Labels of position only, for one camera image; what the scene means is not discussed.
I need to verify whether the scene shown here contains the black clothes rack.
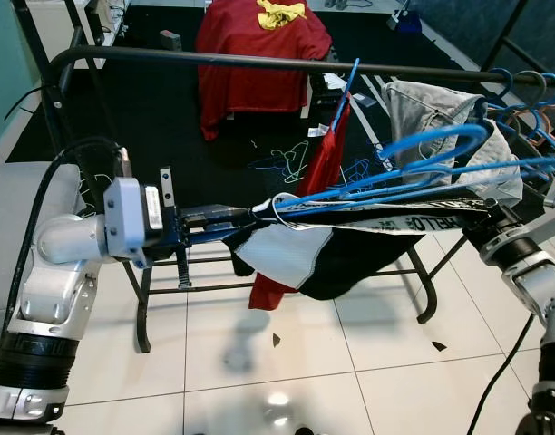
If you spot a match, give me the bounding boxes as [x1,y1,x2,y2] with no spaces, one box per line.
[10,0,555,354]

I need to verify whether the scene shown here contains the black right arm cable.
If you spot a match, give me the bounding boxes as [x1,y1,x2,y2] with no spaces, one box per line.
[463,337,537,435]

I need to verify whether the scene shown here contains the white cabinet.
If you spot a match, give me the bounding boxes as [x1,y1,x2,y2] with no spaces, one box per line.
[28,0,124,46]

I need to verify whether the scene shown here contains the light blue jeans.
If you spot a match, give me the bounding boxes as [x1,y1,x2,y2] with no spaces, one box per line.
[386,77,526,205]

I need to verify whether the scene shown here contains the blue floor mop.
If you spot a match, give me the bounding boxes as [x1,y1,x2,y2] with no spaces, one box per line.
[391,0,425,34]

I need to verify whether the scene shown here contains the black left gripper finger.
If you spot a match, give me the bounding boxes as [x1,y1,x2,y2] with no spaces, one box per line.
[191,224,260,245]
[205,207,277,225]

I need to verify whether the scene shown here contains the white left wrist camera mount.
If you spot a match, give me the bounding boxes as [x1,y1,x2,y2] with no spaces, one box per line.
[103,177,167,270]

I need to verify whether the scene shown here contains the dark navy black garment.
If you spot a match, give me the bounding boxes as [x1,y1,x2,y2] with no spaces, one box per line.
[225,192,498,303]

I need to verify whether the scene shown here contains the black carpet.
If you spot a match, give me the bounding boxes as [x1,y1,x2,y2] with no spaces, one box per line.
[5,5,555,246]

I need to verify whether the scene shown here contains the pale green wire hanger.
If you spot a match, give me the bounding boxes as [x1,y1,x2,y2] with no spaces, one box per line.
[248,140,316,184]

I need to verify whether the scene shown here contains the red cloth with yellow print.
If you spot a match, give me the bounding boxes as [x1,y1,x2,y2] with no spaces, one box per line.
[196,0,334,141]

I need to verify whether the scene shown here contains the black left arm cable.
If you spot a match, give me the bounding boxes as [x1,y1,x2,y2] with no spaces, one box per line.
[4,136,133,336]

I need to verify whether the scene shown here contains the small grey device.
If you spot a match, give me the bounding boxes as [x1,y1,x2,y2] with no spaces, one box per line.
[160,30,183,52]

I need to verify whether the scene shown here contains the red t-shirt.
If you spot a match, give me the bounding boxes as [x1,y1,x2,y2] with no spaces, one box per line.
[248,95,353,311]

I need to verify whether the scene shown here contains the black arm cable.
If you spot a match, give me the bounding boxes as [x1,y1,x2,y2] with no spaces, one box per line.
[4,136,133,336]
[463,337,537,435]

